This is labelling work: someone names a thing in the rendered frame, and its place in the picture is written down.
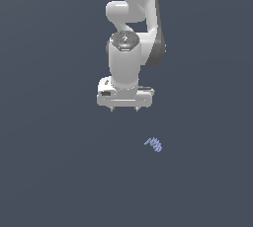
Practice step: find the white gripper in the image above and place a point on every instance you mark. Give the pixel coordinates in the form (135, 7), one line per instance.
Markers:
(124, 98)

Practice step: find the small pale blue ridged object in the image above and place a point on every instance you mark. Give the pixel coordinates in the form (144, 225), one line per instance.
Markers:
(153, 144)

